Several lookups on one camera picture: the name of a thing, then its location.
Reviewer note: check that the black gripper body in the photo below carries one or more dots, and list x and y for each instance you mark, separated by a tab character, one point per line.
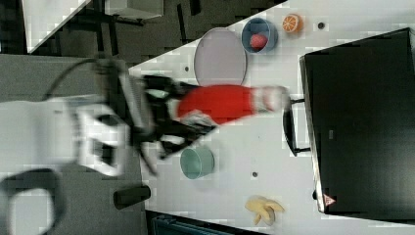
128	99

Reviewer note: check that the blue bowl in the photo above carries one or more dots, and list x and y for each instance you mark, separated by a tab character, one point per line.
259	26

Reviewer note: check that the black pot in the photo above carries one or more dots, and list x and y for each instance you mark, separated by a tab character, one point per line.
127	197

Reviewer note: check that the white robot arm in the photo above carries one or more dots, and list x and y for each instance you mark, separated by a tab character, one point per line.
70	165

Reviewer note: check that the green cup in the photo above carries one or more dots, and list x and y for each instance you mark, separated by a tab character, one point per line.
197	162

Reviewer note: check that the lilac round plate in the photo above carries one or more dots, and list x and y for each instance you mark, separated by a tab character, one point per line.
220	58

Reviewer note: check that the red ketchup bottle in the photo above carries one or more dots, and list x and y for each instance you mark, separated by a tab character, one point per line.
224	103

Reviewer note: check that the black toaster oven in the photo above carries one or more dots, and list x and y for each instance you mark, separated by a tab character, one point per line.
360	117

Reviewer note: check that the red fruit in bowl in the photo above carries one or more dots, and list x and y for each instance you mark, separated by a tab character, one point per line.
258	41

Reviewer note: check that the peeled banana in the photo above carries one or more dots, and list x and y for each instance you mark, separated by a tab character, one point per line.
263	209

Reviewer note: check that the orange slice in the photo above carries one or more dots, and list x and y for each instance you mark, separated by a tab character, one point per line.
292	23

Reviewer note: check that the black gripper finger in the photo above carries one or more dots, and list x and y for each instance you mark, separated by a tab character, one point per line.
175	89
189	134

